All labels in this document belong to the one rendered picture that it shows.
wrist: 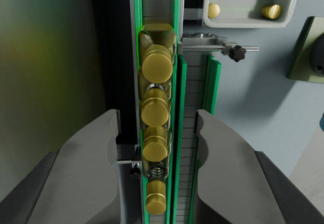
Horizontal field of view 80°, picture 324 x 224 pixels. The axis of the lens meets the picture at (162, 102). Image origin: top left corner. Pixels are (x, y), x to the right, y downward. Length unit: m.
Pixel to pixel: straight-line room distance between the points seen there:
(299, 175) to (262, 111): 1.72
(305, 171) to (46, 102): 2.39
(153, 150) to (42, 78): 0.15
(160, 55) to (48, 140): 0.15
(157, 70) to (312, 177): 2.44
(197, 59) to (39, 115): 0.38
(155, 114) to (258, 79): 0.55
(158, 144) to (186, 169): 0.45
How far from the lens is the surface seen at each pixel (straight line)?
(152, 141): 0.26
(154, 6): 0.48
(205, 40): 0.50
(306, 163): 2.39
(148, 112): 0.23
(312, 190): 2.74
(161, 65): 0.21
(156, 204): 0.35
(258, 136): 0.87
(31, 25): 0.24
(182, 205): 0.85
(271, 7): 0.62
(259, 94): 0.76
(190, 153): 0.66
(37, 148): 0.24
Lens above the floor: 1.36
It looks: 63 degrees down
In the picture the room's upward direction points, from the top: 177 degrees clockwise
